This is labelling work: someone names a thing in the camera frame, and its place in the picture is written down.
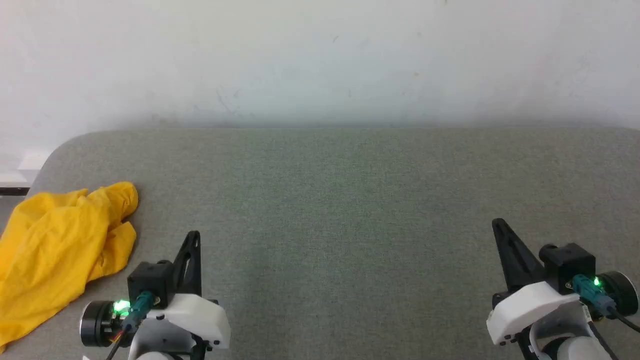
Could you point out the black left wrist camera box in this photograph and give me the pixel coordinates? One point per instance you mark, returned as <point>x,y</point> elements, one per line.
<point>150,280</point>

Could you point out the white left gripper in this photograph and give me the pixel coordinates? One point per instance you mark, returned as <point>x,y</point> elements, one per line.
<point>200,317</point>

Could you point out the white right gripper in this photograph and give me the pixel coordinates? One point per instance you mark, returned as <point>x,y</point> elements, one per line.
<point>530,305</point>

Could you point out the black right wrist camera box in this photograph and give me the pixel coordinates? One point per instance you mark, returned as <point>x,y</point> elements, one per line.
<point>570,265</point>

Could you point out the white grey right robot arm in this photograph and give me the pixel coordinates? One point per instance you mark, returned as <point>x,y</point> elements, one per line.
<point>620,292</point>

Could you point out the yellow t-shirt with white print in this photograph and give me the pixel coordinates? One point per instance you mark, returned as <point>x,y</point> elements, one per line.
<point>55,240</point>

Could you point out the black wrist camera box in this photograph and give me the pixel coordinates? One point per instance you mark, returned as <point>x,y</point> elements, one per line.
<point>150,280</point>
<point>570,265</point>

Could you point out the grey fabric sofa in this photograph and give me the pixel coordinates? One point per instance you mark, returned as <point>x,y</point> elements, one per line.
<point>340,210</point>

